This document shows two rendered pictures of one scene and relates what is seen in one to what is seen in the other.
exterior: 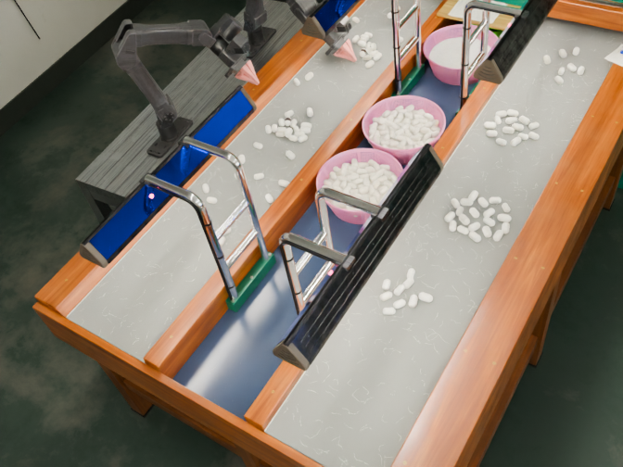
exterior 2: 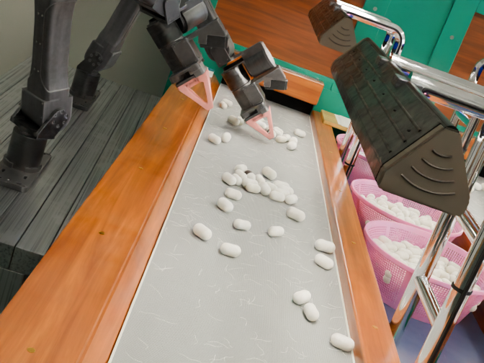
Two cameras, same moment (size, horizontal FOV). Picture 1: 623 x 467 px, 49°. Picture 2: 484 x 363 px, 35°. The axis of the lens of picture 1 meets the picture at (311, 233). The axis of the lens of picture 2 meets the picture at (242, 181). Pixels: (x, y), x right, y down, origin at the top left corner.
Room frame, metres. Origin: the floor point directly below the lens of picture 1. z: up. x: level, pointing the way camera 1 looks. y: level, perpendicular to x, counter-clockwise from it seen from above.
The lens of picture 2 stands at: (0.72, 1.07, 1.20)
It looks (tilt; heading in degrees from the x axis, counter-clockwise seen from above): 17 degrees down; 315
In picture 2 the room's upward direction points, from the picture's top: 20 degrees clockwise
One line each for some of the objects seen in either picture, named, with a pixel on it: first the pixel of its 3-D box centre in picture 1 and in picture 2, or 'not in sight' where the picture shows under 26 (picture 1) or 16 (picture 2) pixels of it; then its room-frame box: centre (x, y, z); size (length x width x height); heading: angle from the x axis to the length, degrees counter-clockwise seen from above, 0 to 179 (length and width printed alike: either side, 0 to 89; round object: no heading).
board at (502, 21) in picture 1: (486, 12); (372, 134); (2.14, -0.79, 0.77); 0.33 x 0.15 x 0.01; 49
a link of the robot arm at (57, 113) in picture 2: (164, 113); (38, 116); (1.92, 0.42, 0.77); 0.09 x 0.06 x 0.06; 13
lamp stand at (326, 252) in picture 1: (340, 280); not in sight; (0.98, -0.05, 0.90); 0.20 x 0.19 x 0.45; 139
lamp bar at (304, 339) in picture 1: (365, 244); not in sight; (0.93, -0.11, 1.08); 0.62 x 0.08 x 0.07; 139
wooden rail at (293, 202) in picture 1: (336, 153); (334, 231); (1.62, -0.13, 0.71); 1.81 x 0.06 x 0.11; 139
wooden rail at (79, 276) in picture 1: (243, 129); (149, 184); (1.88, 0.16, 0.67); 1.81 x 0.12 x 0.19; 139
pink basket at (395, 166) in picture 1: (361, 189); (420, 275); (1.43, -0.18, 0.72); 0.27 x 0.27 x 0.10
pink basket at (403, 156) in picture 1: (403, 132); (398, 223); (1.64, -0.36, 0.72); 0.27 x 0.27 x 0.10
